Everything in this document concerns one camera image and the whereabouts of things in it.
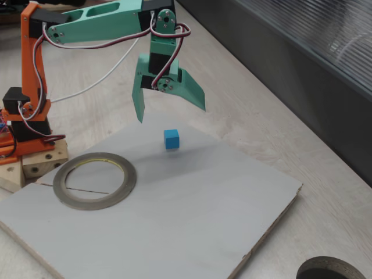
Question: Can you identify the blue cube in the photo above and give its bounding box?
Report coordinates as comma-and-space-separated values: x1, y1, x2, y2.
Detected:
163, 129, 180, 151

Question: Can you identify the wooden block under arm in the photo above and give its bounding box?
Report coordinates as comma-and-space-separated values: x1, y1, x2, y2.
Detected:
22, 140, 69, 178

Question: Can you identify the white laminated chipboard panel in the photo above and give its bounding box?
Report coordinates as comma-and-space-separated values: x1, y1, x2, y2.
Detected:
0, 115, 303, 279

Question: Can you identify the ribbed translucent desk partition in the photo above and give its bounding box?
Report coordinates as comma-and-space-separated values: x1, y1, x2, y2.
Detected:
177, 0, 372, 188

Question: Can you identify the red controller circuit board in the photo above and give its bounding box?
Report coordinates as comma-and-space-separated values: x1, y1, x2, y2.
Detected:
0, 109, 8, 136

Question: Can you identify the white usb cable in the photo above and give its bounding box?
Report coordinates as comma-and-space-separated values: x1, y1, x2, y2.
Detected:
49, 37, 141, 103

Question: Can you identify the servo wire along forearm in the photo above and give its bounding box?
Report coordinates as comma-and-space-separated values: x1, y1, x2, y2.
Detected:
41, 20, 192, 91

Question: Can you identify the servo wire at arm base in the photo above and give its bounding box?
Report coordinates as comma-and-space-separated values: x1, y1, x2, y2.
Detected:
17, 100, 67, 146

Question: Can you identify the servo wire along upper arm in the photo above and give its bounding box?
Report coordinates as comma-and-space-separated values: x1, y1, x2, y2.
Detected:
17, 36, 52, 121

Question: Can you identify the grey ring of tape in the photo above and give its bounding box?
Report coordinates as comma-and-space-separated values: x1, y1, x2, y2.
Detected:
52, 152, 137, 210

